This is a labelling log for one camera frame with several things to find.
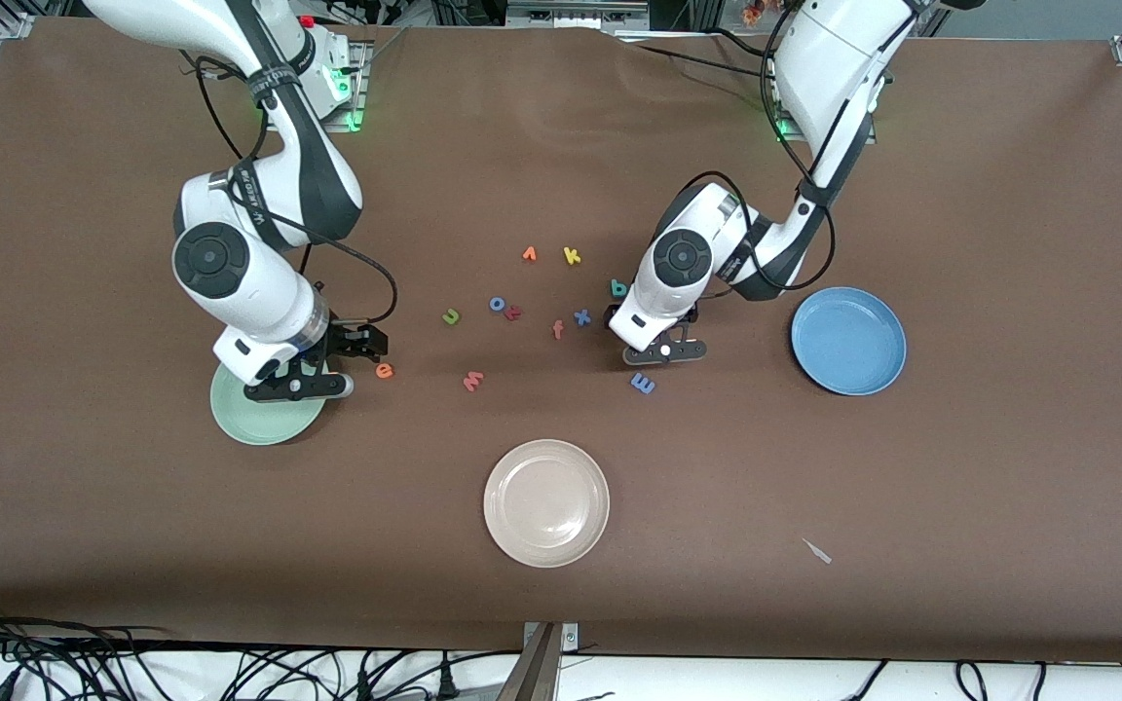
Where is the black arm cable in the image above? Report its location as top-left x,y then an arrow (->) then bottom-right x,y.
673,19 -> 840,298
179,49 -> 398,332

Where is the beige plate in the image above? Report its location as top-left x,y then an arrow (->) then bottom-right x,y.
483,439 -> 611,569

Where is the green plate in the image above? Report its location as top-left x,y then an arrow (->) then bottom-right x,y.
210,358 -> 328,447

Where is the black cable on table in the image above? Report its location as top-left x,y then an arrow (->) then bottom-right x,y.
631,29 -> 776,79

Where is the black cable tangle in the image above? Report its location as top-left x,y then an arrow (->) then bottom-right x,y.
0,599 -> 172,701

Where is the blue plate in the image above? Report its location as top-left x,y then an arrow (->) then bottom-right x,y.
791,286 -> 908,397

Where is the brown table cover sheet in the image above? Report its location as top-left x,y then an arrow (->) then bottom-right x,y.
0,15 -> 1122,665

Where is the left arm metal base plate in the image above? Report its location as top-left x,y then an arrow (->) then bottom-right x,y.
773,107 -> 879,145

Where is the grey metal box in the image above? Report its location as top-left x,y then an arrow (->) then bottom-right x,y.
505,0 -> 652,30

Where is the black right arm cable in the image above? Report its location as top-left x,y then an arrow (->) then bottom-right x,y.
179,49 -> 398,332

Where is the grey metal bracket post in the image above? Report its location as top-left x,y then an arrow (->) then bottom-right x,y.
496,621 -> 580,701

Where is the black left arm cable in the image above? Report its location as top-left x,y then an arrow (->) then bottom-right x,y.
673,19 -> 840,298

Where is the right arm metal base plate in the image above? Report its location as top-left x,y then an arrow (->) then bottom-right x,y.
308,39 -> 369,133

